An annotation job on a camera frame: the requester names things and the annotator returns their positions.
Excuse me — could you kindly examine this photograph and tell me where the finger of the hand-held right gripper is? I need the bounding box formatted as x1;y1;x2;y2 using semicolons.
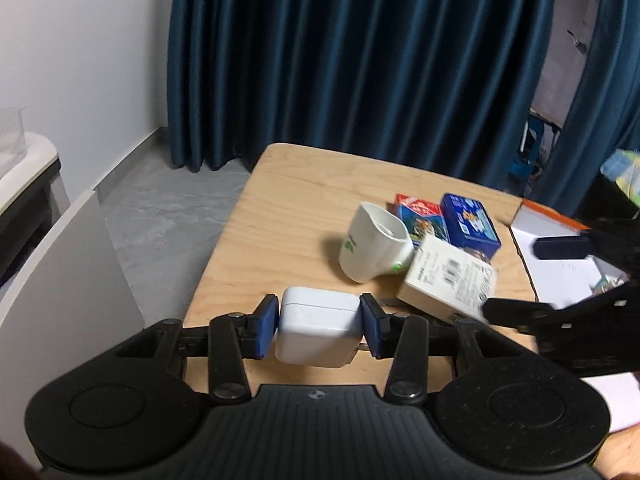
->
532;217;640;281
481;296;556;334

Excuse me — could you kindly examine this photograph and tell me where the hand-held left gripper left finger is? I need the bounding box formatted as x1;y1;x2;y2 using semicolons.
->
117;293;280;406

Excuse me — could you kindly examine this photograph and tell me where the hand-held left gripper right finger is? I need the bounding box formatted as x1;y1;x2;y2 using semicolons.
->
359;293;539;406

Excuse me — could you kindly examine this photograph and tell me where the white box orange rim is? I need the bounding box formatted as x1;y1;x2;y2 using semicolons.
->
509;199;640;433

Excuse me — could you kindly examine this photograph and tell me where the white power adapter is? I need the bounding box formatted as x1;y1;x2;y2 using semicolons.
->
274;286;362;368

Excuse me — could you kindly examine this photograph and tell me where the beige barcode box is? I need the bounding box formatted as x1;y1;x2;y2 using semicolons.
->
397;235;499;325

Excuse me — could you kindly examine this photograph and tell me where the white nebulizer cup green button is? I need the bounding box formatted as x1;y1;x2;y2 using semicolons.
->
338;201;416;283

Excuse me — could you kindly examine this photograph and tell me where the teal small packet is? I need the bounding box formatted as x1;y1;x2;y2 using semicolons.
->
594;274;632;295

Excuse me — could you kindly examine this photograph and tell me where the blue tin box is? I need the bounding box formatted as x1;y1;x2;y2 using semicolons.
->
440;192;502;261

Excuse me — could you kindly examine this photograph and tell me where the plaid colourful cloth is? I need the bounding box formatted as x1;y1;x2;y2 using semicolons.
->
600;148;640;211

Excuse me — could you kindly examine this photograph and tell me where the red playing card box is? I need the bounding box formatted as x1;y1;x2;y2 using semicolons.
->
395;193;447;250

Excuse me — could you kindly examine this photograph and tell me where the narrow dark blue curtain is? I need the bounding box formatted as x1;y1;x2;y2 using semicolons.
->
530;0;640;213

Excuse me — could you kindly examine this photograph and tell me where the white chair back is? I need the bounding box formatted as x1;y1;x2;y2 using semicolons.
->
0;189;147;413

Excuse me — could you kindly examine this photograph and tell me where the wide dark blue curtain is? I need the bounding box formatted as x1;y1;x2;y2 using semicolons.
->
167;0;559;192

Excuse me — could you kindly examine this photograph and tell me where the white side table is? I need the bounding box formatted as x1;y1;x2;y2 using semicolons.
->
0;132;72;283

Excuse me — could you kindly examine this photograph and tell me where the clear plastic container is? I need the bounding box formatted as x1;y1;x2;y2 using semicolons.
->
0;106;27;182

